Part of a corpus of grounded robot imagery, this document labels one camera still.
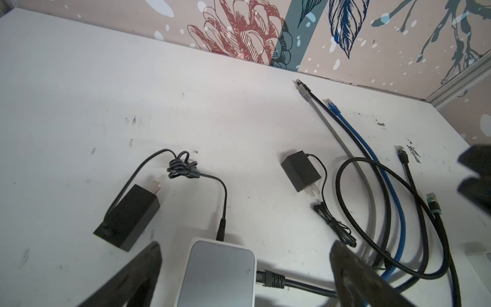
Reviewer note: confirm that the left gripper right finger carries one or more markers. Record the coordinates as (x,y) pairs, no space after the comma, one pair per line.
(358,284)

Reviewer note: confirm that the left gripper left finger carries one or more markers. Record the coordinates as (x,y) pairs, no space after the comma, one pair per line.
(134,284)

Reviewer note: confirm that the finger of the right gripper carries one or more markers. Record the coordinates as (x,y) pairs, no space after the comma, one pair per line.
(477,158)
(477,191)

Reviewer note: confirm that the black power adapter with cord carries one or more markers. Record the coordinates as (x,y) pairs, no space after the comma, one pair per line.
(134,206)

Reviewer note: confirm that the white network switch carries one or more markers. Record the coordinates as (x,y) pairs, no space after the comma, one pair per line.
(480,261)
(217,274)

